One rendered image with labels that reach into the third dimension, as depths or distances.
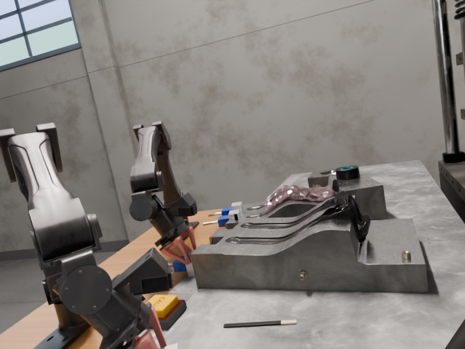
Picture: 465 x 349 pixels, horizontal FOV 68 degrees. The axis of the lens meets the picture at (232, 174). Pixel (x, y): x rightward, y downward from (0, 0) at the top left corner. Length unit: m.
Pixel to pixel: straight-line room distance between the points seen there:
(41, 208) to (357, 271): 0.58
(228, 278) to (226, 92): 2.65
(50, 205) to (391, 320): 0.58
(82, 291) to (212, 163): 3.03
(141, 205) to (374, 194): 0.69
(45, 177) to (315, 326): 0.52
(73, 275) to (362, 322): 0.48
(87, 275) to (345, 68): 2.96
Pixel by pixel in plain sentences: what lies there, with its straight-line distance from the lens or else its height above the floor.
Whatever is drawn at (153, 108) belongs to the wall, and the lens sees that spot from 3.63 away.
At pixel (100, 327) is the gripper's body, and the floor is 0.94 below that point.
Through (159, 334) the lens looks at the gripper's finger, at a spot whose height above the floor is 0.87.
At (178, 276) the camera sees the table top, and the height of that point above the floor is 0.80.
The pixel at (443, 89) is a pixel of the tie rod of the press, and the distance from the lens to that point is 1.98.
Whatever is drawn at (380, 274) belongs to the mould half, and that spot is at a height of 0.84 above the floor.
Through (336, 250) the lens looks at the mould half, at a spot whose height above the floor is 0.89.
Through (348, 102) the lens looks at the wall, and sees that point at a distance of 3.22.
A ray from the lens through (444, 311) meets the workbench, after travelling 0.73.
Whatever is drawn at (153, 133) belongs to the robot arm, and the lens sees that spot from 1.09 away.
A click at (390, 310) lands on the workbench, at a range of 0.73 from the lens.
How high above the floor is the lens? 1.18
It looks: 9 degrees down
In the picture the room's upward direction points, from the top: 11 degrees counter-clockwise
